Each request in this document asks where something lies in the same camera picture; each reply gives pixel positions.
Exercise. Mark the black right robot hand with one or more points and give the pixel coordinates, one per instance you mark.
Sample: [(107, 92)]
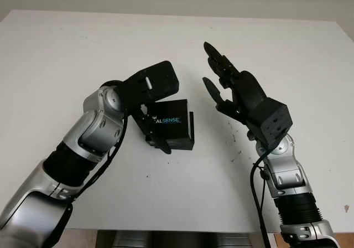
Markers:
[(249, 90)]

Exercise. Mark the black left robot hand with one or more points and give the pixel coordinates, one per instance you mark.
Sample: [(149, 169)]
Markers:
[(146, 126)]

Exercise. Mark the black RealSense box lid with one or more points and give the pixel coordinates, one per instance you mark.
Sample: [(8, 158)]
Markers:
[(171, 129)]

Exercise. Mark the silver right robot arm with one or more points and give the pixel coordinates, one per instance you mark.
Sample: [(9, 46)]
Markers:
[(290, 176)]

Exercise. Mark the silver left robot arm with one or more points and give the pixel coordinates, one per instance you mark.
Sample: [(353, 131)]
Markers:
[(91, 131)]

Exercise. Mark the grey robot torso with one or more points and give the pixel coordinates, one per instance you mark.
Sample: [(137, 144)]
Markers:
[(179, 239)]

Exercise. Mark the black camera box base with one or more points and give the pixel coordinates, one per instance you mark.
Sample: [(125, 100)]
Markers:
[(182, 145)]

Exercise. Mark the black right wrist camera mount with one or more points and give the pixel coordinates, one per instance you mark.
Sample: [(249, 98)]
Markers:
[(273, 123)]

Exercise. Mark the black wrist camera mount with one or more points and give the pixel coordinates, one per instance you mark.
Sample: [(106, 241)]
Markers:
[(160, 79), (273, 123)]

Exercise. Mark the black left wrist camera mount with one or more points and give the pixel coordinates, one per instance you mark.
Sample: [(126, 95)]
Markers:
[(160, 79)]

